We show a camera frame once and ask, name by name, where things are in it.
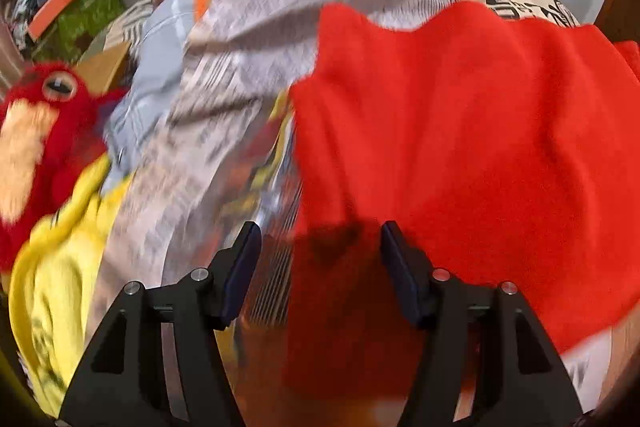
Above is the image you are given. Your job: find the red zip jacket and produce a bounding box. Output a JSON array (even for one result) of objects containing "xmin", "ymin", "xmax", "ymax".
[{"xmin": 284, "ymin": 1, "xmax": 639, "ymax": 399}]

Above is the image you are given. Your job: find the yellow printed garment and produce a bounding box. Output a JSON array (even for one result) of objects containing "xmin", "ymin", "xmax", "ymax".
[{"xmin": 9, "ymin": 154, "xmax": 130, "ymax": 416}]

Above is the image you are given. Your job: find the newspaper print bed cover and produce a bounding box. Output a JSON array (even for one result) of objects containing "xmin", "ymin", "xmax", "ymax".
[{"xmin": 94, "ymin": 0, "xmax": 589, "ymax": 426}]

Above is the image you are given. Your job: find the grey patterned folded quilt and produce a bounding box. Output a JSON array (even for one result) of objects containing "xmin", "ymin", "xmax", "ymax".
[{"xmin": 102, "ymin": 0, "xmax": 195, "ymax": 193}]

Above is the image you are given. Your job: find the red plush toy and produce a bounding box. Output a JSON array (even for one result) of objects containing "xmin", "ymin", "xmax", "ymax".
[{"xmin": 1, "ymin": 62, "xmax": 127, "ymax": 273}]

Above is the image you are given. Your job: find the cardboard box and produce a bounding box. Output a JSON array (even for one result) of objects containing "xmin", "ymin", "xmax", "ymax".
[{"xmin": 74, "ymin": 41, "xmax": 130, "ymax": 95}]

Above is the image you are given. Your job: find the orange box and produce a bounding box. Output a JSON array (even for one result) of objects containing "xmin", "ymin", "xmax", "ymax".
[{"xmin": 27, "ymin": 0, "xmax": 74, "ymax": 41}]

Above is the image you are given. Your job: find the wooden door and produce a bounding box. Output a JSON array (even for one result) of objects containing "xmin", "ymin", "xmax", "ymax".
[{"xmin": 594, "ymin": 0, "xmax": 640, "ymax": 42}]

